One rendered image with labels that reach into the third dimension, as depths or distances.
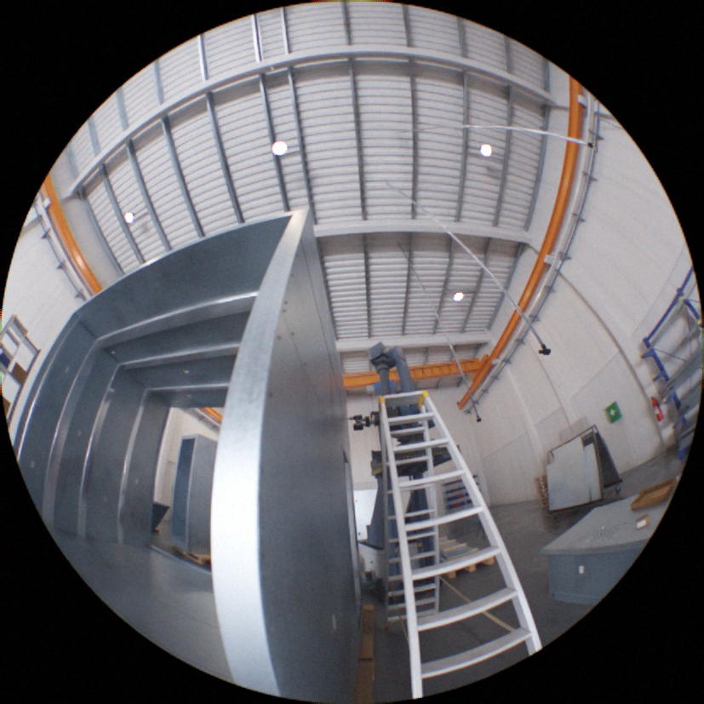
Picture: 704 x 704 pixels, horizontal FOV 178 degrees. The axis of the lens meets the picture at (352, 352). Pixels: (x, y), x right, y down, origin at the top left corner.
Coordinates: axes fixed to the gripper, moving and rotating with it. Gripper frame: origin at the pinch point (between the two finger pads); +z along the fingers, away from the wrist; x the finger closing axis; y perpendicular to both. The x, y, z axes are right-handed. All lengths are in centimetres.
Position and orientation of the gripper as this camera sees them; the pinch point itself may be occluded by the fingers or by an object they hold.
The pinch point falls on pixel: (358, 422)
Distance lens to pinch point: 267.8
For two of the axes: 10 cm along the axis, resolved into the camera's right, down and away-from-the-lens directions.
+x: 1.1, 9.3, 3.5
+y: 0.3, 3.5, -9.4
